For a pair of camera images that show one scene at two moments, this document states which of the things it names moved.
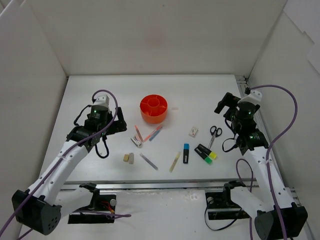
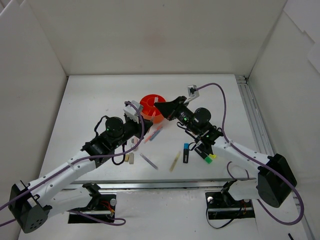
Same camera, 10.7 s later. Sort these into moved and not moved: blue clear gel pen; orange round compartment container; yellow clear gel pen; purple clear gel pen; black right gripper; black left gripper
Moved: black right gripper; black left gripper
Not moved: blue clear gel pen; yellow clear gel pen; purple clear gel pen; orange round compartment container
